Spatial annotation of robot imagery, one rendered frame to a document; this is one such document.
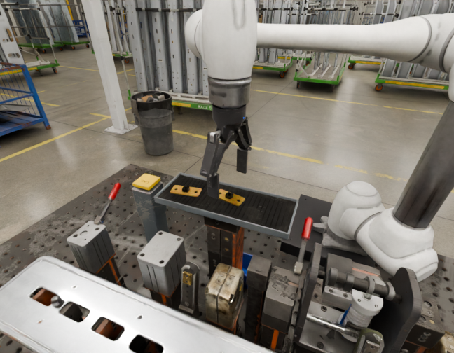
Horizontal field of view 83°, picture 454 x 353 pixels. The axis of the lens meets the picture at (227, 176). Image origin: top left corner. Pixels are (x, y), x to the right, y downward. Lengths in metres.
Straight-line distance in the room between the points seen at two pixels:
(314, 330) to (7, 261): 1.23
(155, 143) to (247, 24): 2.93
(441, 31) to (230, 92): 0.52
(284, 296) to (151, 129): 2.88
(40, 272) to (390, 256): 1.03
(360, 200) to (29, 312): 1.03
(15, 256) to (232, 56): 1.26
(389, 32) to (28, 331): 1.04
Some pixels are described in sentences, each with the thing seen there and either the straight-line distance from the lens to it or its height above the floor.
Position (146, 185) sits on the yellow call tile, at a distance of 0.79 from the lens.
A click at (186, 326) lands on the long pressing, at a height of 1.00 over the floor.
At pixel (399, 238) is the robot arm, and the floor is 1.01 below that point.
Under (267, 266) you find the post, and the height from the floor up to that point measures 1.10.
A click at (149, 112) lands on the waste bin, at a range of 3.19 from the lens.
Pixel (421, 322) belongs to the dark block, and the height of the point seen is 1.12.
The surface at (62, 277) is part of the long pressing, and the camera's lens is 0.85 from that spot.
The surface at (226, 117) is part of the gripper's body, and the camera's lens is 0.56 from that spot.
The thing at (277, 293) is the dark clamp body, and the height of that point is 1.08.
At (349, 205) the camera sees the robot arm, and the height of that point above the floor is 0.98.
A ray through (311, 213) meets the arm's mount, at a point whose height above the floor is 0.76.
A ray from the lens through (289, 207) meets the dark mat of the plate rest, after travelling 0.70.
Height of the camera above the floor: 1.59
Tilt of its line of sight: 33 degrees down
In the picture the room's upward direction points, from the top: straight up
